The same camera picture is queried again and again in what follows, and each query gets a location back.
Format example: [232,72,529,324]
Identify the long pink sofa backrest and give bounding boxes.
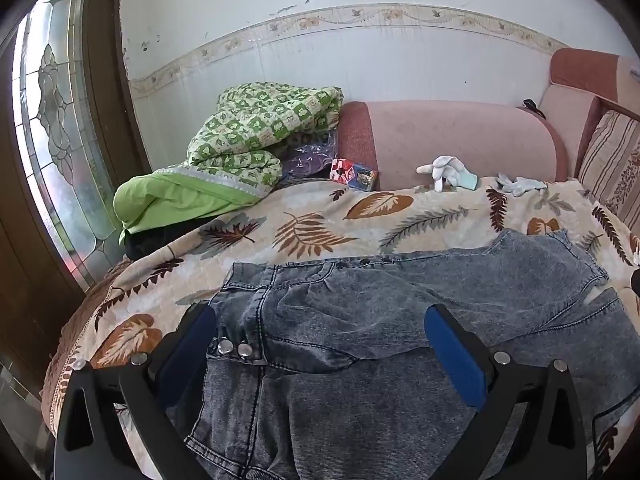
[336,101,568,192]

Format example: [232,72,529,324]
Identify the leaf print blanket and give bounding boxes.
[42,177,640,480]

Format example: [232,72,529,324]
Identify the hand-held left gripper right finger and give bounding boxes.
[424,303,588,480]

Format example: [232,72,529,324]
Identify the striped beige pillow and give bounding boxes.
[575,109,640,221]

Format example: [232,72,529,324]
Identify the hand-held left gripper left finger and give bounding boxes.
[52,302,218,480]

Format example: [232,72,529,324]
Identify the pink sofa side cushion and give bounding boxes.
[537,48,640,181]

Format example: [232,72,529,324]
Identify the grey denim pants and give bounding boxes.
[165,229,640,480]

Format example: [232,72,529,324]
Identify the purple plastic bag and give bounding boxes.
[280,130,341,183]

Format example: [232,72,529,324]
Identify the wooden door with leaded glass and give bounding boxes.
[0,0,151,401]

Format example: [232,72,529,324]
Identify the green checkered quilt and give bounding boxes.
[112,82,346,246]

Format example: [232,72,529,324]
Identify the white glove with teal cuff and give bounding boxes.
[416,156,480,192]

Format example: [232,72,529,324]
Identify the colourful printed small box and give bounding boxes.
[330,158,379,192]

